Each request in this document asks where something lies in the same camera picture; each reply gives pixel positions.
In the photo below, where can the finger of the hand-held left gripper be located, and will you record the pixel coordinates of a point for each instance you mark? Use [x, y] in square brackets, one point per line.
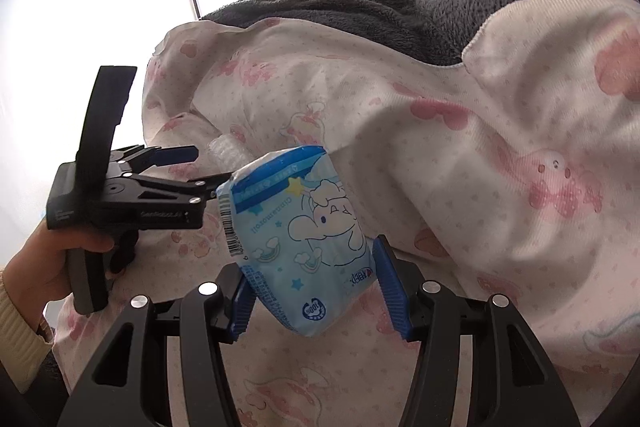
[175, 153]
[210, 184]

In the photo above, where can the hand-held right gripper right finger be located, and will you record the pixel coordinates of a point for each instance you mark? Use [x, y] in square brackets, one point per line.
[392, 297]

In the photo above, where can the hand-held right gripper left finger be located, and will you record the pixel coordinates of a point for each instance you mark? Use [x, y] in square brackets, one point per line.
[242, 307]

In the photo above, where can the clear bubble wrap piece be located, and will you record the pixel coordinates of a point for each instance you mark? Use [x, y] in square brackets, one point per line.
[227, 153]

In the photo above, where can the blue printed tissue packet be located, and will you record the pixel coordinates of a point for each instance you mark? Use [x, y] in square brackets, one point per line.
[300, 247]

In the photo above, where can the person's left forearm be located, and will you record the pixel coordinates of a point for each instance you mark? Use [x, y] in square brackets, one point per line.
[20, 332]

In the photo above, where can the person's left hand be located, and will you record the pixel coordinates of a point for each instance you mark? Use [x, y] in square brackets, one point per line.
[40, 262]

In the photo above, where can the pink printed duvet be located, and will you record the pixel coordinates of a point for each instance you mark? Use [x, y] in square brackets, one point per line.
[475, 167]

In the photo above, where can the grey fleece blanket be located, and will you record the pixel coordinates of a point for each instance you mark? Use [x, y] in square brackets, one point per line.
[350, 14]

